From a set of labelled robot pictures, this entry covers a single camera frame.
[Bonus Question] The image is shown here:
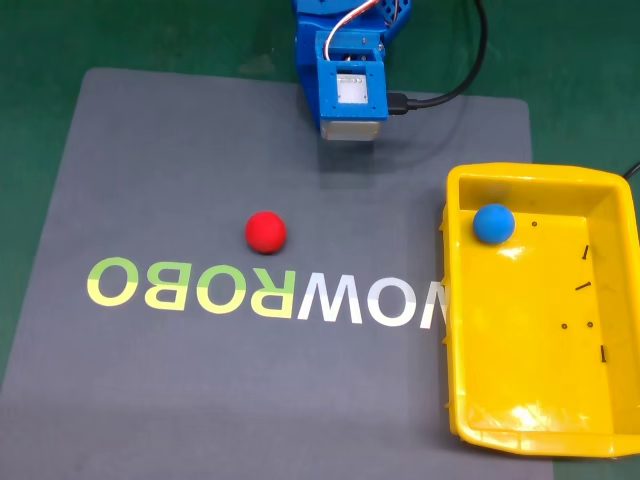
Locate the red ball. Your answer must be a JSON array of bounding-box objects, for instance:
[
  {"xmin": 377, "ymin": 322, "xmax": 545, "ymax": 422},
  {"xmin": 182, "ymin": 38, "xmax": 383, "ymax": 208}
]
[{"xmin": 244, "ymin": 210, "xmax": 288, "ymax": 255}]

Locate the blue ball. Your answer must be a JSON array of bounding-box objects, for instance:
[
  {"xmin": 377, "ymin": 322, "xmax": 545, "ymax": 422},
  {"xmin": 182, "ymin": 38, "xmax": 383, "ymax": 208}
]
[{"xmin": 472, "ymin": 202, "xmax": 517, "ymax": 246}]

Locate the yellow plastic bin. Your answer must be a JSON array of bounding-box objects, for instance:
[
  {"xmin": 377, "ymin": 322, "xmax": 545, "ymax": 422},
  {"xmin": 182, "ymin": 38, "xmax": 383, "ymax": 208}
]
[{"xmin": 438, "ymin": 161, "xmax": 640, "ymax": 459}]

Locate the grey mat with NOWROBO print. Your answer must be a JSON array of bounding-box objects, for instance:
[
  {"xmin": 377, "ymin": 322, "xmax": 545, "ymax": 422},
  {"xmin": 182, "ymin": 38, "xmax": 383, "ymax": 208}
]
[{"xmin": 0, "ymin": 67, "xmax": 557, "ymax": 480}]

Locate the white and red servo wire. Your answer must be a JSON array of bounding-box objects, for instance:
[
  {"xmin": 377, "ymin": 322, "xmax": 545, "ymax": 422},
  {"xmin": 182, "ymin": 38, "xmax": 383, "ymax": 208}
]
[{"xmin": 323, "ymin": 0, "xmax": 372, "ymax": 60}]

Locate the black camera cable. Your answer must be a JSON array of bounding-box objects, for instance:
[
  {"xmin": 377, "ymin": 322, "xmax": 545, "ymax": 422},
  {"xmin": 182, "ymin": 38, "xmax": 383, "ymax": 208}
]
[{"xmin": 387, "ymin": 0, "xmax": 490, "ymax": 118}]

